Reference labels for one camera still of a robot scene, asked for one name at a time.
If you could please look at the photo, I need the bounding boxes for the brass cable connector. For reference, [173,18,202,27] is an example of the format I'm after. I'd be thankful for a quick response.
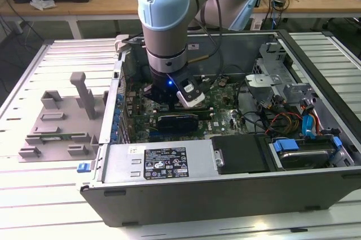
[188,53,212,65]

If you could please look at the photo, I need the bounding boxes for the grey parts rack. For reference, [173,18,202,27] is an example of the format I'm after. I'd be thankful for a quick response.
[17,71,110,164]

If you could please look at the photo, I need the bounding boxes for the coloured power wire bundle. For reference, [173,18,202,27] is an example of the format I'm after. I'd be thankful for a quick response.
[261,110,303,137]

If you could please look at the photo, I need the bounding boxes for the black graphics card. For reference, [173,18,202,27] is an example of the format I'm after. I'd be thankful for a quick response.
[156,113,200,133]

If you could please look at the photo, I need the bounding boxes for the black drive bay cover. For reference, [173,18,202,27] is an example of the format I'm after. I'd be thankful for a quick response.
[210,135,273,175]

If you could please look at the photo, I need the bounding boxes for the silver drive cage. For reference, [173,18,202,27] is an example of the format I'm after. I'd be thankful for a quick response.
[244,41,319,111]

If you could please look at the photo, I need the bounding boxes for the grey case handle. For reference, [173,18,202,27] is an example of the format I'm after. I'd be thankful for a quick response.
[115,34,133,52]

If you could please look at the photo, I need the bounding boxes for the red data wire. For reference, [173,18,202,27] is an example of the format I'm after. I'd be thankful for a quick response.
[311,112,322,137]

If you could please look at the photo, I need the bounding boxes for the hard disk in blue carrier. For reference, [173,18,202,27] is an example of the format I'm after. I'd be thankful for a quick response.
[270,136,344,171]

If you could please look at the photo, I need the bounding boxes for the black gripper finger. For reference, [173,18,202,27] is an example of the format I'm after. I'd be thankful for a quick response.
[142,85,159,104]

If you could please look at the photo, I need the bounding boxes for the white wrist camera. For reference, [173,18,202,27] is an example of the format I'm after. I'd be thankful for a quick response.
[175,81,206,109]

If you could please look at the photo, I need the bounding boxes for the green RAM stick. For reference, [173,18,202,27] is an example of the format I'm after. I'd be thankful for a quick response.
[40,132,87,141]

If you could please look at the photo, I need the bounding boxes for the blue data wire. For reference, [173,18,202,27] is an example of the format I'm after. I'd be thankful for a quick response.
[301,97,322,140]

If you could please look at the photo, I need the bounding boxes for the silver power supply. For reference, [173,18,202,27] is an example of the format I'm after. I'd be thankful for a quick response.
[99,138,217,184]

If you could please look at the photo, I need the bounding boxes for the green motherboard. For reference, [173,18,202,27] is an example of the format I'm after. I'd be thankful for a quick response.
[120,78,250,144]

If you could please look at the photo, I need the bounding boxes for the white crumpled paper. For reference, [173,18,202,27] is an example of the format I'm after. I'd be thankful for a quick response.
[29,0,56,11]

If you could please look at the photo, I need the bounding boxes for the grey open PC case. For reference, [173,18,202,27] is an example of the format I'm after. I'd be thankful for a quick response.
[76,29,361,228]

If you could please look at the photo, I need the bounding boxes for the long wooden desk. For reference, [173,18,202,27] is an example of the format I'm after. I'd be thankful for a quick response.
[0,0,361,41]

